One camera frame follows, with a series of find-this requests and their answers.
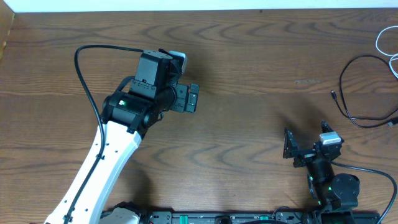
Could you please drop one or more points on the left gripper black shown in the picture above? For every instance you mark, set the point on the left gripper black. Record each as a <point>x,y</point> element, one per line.
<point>182,98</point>

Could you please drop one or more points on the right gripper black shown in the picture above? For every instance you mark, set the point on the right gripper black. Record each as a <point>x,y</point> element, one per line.
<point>308,156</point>

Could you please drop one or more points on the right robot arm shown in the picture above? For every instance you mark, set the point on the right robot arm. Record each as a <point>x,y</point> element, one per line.
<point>336,193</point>

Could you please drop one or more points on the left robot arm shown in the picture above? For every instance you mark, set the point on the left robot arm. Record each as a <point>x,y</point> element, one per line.
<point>137,103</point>

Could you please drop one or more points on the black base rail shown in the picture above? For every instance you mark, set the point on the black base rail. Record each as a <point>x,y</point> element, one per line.
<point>202,217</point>

